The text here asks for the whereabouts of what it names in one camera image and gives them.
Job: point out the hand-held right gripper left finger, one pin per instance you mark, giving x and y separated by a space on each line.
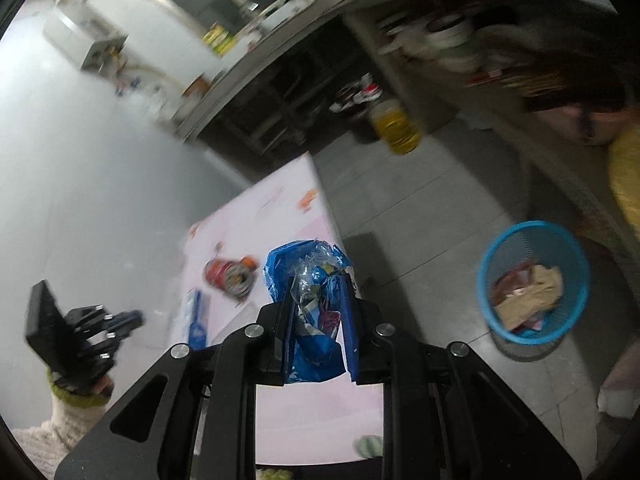
287 330

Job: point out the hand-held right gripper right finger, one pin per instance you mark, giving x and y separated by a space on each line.
350 330

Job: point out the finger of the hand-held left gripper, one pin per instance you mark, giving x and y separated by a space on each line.
127 321
107 345

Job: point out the blue snack bag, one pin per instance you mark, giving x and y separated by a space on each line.
317 350

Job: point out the blue and white box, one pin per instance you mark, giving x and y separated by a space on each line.
197 325

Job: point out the red printed drink can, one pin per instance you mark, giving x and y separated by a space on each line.
227 275

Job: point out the blue plastic mesh basket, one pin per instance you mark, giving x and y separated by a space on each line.
575 270

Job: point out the person's left forearm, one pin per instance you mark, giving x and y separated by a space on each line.
60 430

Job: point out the green white striped object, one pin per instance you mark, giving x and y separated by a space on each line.
369 446

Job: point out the red crumpled wrapper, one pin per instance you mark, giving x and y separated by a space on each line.
512 280

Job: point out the brown crumpled paper bag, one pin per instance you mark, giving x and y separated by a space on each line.
530 300

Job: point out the yellow cooking oil bottle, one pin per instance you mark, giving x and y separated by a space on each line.
397 130

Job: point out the white crumpled paper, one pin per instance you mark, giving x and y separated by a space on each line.
477 120

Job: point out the grey kitchen counter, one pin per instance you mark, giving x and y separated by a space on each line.
260 60

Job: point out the yellow green box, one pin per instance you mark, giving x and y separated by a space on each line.
219 40

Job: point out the white bowl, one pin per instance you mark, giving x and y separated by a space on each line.
450 35

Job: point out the white wall-mounted unit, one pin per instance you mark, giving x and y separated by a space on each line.
80 37

